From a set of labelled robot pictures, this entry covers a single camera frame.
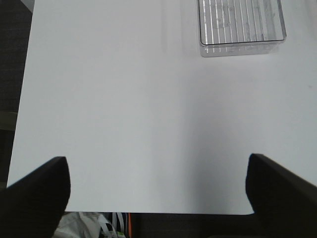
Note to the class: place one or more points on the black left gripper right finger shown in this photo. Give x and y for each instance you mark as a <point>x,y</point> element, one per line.
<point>284,203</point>

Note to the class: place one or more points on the white plastic bag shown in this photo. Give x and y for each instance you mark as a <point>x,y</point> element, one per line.
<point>92,225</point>

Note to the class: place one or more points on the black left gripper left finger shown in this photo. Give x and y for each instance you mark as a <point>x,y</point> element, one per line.
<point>33,206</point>

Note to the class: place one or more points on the clear plastic left container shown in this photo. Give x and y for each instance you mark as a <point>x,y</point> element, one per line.
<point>240,27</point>

